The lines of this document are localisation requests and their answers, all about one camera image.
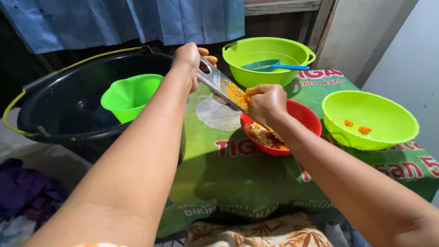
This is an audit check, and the person's left hand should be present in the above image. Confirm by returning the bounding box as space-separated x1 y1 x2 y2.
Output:
171 42 218 94

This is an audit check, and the person's right hand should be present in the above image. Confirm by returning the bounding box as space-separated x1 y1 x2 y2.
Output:
245 84 289 125

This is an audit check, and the metal grater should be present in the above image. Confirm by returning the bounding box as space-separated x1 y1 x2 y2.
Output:
196 56 276 134

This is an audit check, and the blue plastic ladle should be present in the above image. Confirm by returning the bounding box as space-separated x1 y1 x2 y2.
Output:
241 59 310 73

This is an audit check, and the grated turmeric heap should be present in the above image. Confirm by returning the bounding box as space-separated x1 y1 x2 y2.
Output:
249 122 289 151

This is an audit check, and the red plastic bowl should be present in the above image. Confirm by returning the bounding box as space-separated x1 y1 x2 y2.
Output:
240 99 322 157

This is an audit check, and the green plastic scoop jug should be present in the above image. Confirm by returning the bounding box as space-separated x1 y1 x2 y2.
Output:
100 73 165 124

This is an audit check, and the green printed table cover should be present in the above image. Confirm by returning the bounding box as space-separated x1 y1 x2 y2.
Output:
156 69 439 239

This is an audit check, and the blue curtain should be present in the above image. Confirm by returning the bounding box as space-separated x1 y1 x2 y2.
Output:
0 0 246 55

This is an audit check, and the green plastic colander bowl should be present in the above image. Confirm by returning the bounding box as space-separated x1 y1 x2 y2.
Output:
321 90 420 151

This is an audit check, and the person's patterned skirt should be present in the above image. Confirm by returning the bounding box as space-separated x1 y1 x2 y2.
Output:
185 212 334 247

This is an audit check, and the purple cloth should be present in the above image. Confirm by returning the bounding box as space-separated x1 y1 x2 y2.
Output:
0 157 68 224

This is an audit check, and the green plastic basin with handles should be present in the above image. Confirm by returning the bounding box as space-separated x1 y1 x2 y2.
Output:
222 37 316 89

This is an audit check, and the wooden frame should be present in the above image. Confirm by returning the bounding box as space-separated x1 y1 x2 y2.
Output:
244 0 339 53

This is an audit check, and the black bucket with yellow handle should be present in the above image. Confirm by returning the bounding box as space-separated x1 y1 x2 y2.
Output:
2 45 188 166

